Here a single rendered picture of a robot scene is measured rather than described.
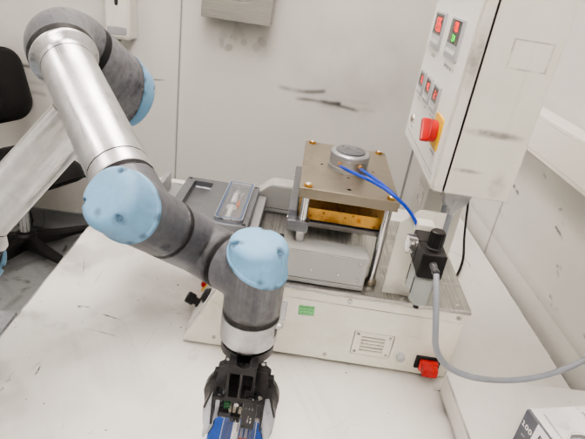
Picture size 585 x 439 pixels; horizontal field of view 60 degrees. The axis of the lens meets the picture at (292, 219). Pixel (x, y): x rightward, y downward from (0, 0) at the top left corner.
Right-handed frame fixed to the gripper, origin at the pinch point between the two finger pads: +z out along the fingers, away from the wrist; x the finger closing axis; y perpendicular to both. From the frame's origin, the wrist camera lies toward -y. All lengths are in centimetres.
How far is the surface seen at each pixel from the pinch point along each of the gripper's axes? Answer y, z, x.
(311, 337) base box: -23.4, -0.4, 11.0
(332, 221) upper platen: -30.3, -22.8, 11.3
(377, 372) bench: -23.1, 5.8, 25.6
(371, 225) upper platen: -30.3, -23.4, 18.7
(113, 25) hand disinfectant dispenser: -176, -29, -85
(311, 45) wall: -190, -31, 2
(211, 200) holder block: -39.9, -18.6, -13.4
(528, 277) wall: -60, -1, 68
